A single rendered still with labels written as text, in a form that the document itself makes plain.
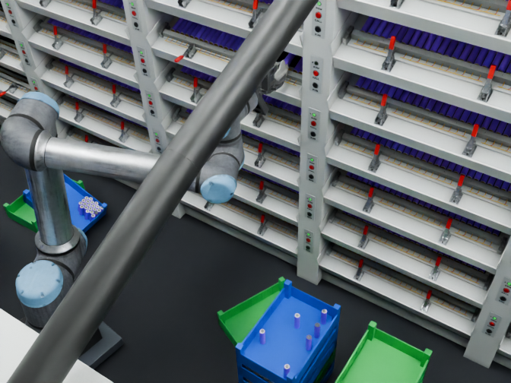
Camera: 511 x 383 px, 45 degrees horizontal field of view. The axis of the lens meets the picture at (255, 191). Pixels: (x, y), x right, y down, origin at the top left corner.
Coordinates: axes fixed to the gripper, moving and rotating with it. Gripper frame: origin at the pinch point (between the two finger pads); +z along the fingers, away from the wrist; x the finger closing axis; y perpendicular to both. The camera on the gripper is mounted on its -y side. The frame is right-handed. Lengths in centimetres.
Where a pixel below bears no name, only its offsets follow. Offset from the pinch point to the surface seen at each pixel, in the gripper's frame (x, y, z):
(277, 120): 3.5, -24.1, 3.4
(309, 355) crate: -41, -59, -51
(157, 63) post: 52, -15, -1
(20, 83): 146, -59, 3
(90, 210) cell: 84, -89, -23
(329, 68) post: -17.6, 7.2, -2.8
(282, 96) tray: -1.6, -8.8, -2.1
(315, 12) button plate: -12.6, 23.6, -3.2
